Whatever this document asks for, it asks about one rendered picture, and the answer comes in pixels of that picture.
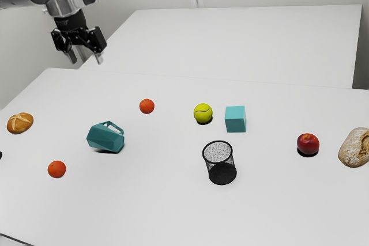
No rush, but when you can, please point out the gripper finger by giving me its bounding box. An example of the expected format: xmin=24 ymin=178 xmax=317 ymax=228
xmin=76 ymin=26 xmax=108 ymax=65
xmin=51 ymin=28 xmax=78 ymax=65

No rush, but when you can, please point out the teal faceted mug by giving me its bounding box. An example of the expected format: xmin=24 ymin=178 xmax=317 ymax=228
xmin=86 ymin=120 xmax=126 ymax=154

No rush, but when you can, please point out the rustic bread loaf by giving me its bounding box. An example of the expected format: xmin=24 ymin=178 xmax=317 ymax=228
xmin=337 ymin=127 xmax=369 ymax=169

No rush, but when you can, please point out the teal cube block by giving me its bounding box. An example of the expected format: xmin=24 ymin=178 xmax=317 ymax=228
xmin=224 ymin=105 xmax=247 ymax=134

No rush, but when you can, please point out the orange fruit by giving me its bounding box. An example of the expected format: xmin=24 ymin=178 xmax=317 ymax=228
xmin=139 ymin=98 xmax=155 ymax=115
xmin=47 ymin=160 xmax=67 ymax=179

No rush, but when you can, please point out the black mesh pen holder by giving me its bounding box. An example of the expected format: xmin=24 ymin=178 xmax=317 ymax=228
xmin=202 ymin=140 xmax=238 ymax=186

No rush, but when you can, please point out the yellow tennis ball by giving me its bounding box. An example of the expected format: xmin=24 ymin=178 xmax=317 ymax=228
xmin=193 ymin=103 xmax=213 ymax=124

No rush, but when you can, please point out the round crusty bread roll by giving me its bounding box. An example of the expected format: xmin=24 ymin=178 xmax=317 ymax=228
xmin=6 ymin=112 xmax=35 ymax=135

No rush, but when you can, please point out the red apple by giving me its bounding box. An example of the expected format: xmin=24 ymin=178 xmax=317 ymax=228
xmin=296 ymin=133 xmax=321 ymax=155

